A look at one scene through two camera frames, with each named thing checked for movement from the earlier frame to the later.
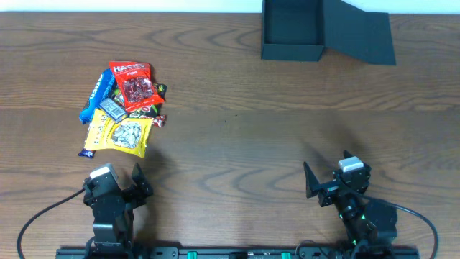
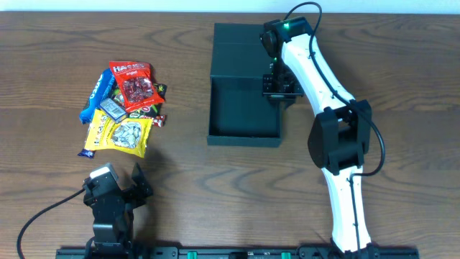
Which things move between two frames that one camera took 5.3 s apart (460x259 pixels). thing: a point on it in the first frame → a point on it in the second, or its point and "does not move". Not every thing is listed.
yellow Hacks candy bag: [129, 134] does not move
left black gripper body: [133, 198] does not move
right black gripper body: [326, 187] → [282, 93]
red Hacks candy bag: [136, 83] does not move
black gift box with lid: [299, 30] → [238, 114]
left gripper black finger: [139, 179] does not move
